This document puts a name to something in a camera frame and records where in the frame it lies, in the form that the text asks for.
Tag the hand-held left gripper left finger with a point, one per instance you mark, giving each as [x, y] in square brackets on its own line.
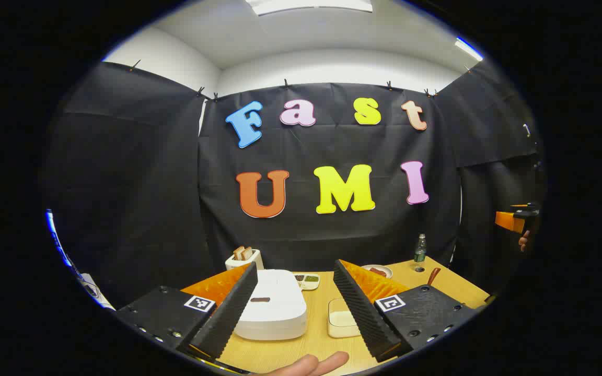
[228, 318]

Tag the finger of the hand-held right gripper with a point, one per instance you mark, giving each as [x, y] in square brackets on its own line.
[510, 222]

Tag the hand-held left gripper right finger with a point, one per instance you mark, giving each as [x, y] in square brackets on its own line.
[363, 318]

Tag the white rice cooker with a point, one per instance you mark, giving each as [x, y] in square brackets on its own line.
[280, 308]

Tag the wooden spoon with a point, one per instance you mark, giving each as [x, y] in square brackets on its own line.
[433, 275]

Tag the clear plastic box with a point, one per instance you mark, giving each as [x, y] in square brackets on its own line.
[338, 305]

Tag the white plate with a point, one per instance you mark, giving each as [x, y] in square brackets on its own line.
[384, 267]

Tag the white toaster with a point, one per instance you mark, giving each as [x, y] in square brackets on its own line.
[246, 263]

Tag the toast slice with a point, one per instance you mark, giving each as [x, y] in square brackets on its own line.
[238, 254]
[247, 253]

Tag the white divided sauce dish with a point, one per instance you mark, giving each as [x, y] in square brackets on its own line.
[309, 282]

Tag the clear bottle with green label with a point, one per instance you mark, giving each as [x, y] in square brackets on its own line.
[420, 253]

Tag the black backdrop cloth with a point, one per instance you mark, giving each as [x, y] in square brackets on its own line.
[149, 209]

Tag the white device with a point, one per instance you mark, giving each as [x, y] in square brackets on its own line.
[92, 290]

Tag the small ceiling light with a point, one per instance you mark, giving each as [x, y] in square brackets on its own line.
[468, 48]

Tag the lit display screen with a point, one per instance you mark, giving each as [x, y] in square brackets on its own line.
[55, 235]

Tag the large ceiling light panel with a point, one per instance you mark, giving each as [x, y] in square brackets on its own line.
[306, 5]

